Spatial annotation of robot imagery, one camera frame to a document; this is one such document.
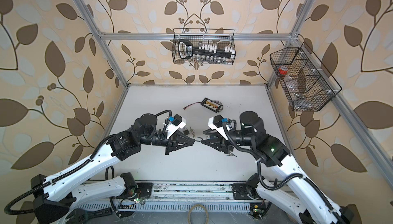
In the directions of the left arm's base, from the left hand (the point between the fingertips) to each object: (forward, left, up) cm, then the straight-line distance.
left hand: (192, 142), depth 59 cm
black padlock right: (+6, -21, -30) cm, 37 cm away
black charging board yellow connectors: (+40, -11, -28) cm, 49 cm away
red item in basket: (+45, -49, +1) cm, 67 cm away
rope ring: (-20, +1, -30) cm, 37 cm away
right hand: (+1, -5, +2) cm, 5 cm away
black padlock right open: (+2, -3, -1) cm, 3 cm away
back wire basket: (+49, 0, +4) cm, 49 cm away
